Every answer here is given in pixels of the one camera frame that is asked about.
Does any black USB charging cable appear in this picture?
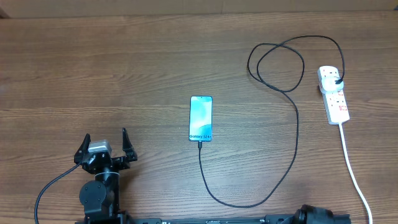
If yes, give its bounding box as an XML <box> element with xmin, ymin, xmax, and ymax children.
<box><xmin>197</xmin><ymin>34</ymin><xmax>346</xmax><ymax>208</ymax></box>

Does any white charger plug adapter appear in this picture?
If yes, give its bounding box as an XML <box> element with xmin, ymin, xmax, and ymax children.
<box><xmin>319</xmin><ymin>77</ymin><xmax>344</xmax><ymax>94</ymax></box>

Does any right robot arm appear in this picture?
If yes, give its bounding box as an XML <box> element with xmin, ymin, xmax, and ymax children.
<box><xmin>293</xmin><ymin>205</ymin><xmax>334</xmax><ymax>224</ymax></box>

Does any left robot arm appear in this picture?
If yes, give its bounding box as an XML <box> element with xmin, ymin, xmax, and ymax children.
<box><xmin>74</xmin><ymin>128</ymin><xmax>137</xmax><ymax>223</ymax></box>

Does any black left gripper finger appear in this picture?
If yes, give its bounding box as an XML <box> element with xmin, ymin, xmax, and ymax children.
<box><xmin>122</xmin><ymin>128</ymin><xmax>137</xmax><ymax>162</ymax></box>
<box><xmin>74</xmin><ymin>133</ymin><xmax>91</xmax><ymax>164</ymax></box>

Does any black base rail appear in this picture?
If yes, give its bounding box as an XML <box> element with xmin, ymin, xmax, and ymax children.
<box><xmin>124</xmin><ymin>214</ymin><xmax>351</xmax><ymax>224</ymax></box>

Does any white power strip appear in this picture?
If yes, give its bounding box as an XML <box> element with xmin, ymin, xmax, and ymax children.
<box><xmin>317</xmin><ymin>66</ymin><xmax>349</xmax><ymax>125</ymax></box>

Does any blue Galaxy smartphone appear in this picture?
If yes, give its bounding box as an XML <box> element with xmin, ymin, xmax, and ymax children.
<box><xmin>188</xmin><ymin>96</ymin><xmax>213</xmax><ymax>142</ymax></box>

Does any white power strip cord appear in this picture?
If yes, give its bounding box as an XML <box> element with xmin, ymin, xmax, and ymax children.
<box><xmin>338</xmin><ymin>123</ymin><xmax>374</xmax><ymax>224</ymax></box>

